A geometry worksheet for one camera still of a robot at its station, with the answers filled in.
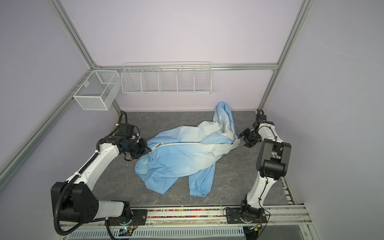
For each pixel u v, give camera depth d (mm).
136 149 729
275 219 739
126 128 665
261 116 801
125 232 723
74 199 403
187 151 868
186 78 999
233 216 737
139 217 737
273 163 518
